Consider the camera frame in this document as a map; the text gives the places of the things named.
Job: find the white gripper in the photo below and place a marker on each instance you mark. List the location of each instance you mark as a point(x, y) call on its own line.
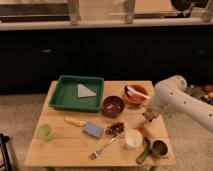
point(157, 106)

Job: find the brown and black eraser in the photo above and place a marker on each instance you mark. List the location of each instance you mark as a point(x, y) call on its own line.
point(149, 116)

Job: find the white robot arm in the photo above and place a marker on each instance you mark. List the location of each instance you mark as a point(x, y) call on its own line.
point(171, 91)

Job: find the metal cup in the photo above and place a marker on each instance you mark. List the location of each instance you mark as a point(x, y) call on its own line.
point(159, 149)

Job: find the white cup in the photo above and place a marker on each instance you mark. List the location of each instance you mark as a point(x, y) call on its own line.
point(133, 139)

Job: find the small green cup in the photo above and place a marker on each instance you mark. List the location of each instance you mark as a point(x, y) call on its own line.
point(44, 132)

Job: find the orange bowl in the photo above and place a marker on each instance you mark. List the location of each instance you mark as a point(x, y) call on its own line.
point(135, 99)

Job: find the red tomato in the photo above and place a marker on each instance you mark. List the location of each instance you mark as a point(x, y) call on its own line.
point(141, 130)

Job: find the dark red bowl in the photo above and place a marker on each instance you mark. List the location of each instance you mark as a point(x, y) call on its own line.
point(112, 106)

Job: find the brown nut cluster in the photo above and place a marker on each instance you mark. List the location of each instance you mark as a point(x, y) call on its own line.
point(115, 128)

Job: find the green cucumber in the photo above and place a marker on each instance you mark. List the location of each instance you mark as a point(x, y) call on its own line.
point(142, 157)

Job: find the blue sponge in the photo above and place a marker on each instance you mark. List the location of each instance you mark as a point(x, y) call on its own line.
point(93, 130)

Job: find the grey triangular cloth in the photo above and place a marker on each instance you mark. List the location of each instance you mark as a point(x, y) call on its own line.
point(83, 91)

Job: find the wooden table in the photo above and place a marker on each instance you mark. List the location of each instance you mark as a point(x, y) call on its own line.
point(70, 147)

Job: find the silver fork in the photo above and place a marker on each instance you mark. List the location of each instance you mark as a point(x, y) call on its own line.
point(98, 152)

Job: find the green plastic tray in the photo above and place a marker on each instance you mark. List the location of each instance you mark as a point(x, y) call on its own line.
point(65, 94)

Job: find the black stand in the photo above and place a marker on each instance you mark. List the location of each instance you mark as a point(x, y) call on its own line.
point(6, 165)

